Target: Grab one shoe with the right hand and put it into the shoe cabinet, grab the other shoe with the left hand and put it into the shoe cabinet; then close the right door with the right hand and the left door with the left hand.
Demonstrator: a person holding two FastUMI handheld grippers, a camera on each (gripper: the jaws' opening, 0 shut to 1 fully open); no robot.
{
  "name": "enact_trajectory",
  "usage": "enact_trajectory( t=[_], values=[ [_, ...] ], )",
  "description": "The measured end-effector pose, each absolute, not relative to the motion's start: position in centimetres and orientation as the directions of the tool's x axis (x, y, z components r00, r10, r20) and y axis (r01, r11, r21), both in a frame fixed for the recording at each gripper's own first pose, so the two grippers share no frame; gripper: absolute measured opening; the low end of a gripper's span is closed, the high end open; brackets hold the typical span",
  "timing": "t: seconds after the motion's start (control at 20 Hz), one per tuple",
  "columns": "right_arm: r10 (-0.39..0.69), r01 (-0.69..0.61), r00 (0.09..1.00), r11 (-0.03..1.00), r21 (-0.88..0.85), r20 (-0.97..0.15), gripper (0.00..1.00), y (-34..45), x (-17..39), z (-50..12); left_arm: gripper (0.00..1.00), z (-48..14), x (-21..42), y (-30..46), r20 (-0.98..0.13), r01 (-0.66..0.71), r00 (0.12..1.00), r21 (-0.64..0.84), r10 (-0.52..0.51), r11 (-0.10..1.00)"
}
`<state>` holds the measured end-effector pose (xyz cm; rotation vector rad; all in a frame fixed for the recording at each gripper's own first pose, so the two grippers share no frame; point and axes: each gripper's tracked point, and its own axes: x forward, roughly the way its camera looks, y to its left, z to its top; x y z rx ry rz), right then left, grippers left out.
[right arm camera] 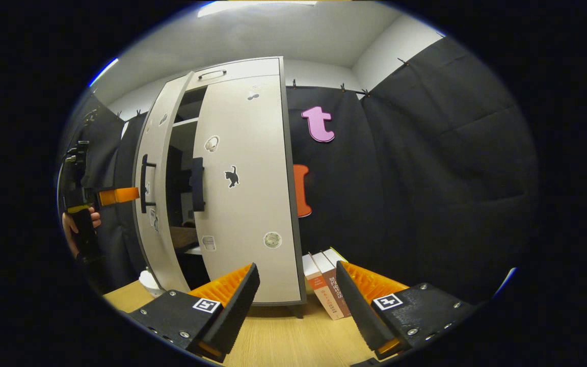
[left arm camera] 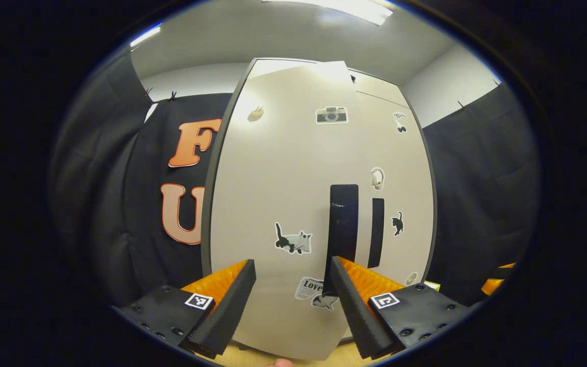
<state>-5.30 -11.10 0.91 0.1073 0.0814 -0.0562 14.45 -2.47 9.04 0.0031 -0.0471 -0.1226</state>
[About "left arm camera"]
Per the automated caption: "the black backdrop cloth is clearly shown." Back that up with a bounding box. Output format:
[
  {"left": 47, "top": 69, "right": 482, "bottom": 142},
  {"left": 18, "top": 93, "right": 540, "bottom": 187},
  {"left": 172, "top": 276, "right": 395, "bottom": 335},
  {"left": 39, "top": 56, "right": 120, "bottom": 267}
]
[
  {"left": 49, "top": 51, "right": 233, "bottom": 306},
  {"left": 420, "top": 82, "right": 543, "bottom": 306}
]

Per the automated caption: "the ceiling light panel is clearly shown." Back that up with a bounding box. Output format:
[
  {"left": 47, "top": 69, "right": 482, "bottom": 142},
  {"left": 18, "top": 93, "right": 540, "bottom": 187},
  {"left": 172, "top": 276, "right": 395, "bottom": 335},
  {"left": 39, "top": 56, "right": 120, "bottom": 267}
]
[{"left": 262, "top": 0, "right": 394, "bottom": 26}]

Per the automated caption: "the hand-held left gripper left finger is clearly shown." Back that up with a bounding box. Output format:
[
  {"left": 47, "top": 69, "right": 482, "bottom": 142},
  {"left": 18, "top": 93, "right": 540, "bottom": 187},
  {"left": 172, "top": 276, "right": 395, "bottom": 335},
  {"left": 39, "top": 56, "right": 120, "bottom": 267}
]
[{"left": 110, "top": 258, "right": 257, "bottom": 360}]

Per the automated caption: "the black door handle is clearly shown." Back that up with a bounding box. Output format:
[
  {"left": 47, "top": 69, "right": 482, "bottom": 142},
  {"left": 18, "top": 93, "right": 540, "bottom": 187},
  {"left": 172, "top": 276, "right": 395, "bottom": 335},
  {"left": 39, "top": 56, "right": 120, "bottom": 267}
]
[
  {"left": 323, "top": 185, "right": 359, "bottom": 297},
  {"left": 367, "top": 198, "right": 385, "bottom": 269}
]

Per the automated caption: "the white shoe cabinet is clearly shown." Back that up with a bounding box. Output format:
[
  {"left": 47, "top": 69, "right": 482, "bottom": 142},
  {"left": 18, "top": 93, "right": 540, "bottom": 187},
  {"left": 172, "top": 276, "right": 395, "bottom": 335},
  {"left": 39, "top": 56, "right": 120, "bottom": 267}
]
[{"left": 201, "top": 57, "right": 438, "bottom": 352}]

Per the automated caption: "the ceiling light strip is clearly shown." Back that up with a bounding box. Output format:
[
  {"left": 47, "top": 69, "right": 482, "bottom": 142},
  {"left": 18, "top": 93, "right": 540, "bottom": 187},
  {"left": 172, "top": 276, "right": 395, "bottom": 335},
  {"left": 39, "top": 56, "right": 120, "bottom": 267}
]
[{"left": 129, "top": 25, "right": 163, "bottom": 47}]

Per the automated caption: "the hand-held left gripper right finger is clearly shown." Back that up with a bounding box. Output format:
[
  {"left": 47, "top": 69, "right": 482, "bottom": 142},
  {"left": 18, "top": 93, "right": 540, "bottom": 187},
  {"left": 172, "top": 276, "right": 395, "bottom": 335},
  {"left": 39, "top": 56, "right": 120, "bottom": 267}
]
[{"left": 330, "top": 255, "right": 470, "bottom": 360}]

